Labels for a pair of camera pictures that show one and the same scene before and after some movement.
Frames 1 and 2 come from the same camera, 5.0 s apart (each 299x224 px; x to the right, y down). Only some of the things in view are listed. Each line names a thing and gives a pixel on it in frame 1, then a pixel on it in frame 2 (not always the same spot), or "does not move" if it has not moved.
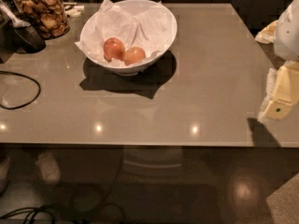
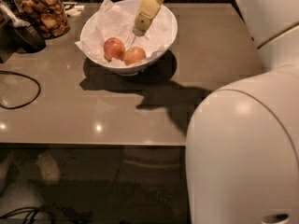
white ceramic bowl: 127,35 does not move
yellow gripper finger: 282,92 to 150,2
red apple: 134,55 does not move
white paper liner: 149,29 does not move
